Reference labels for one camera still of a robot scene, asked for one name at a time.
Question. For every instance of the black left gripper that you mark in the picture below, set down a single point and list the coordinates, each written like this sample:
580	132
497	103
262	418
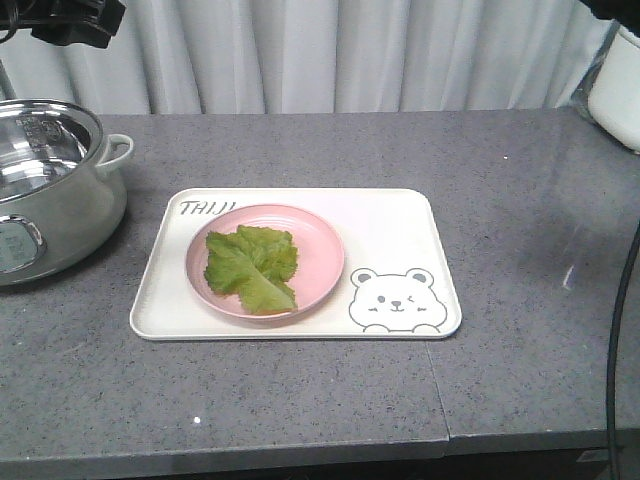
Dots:
63	22

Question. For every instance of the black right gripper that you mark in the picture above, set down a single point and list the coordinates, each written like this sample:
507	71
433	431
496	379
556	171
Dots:
625	12

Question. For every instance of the green lettuce leaf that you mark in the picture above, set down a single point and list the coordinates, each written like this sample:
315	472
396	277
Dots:
255	264

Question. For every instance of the pink round plate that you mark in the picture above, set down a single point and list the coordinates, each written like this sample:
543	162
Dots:
321	257

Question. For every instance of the cream bear serving tray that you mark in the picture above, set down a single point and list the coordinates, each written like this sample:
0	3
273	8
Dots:
395	282

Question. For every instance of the green electric cooking pot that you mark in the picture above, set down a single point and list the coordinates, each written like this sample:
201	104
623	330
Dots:
62	192

